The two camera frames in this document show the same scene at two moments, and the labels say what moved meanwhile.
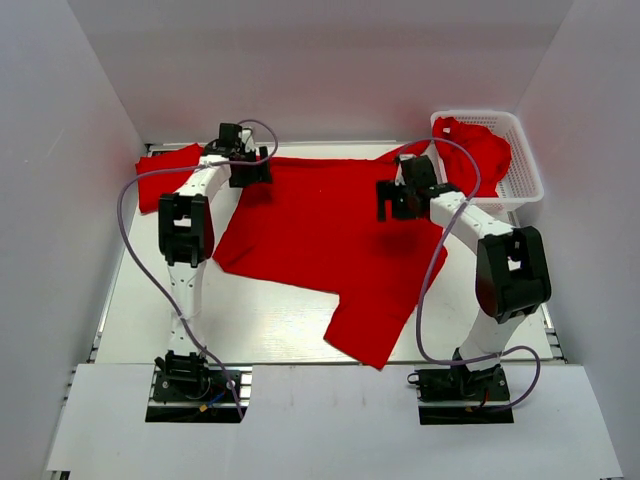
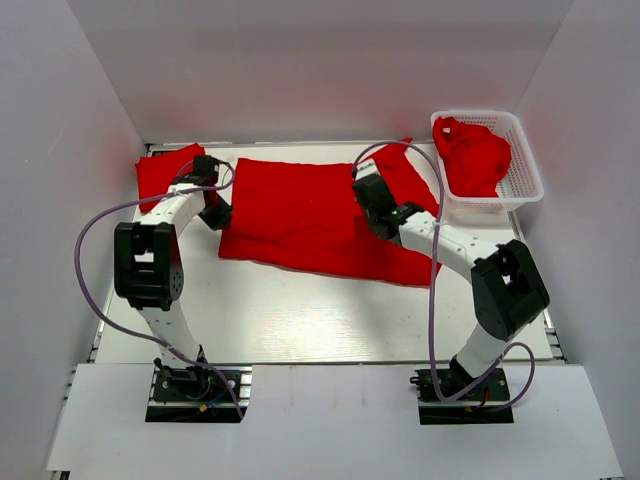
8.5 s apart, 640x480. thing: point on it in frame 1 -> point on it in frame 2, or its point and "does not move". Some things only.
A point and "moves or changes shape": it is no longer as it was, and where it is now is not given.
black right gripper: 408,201 -> 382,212
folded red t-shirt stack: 162,173 does not move
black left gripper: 260,173 -> 221,220
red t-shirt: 308,223 moves or changes shape
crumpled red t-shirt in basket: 475,158 does not move
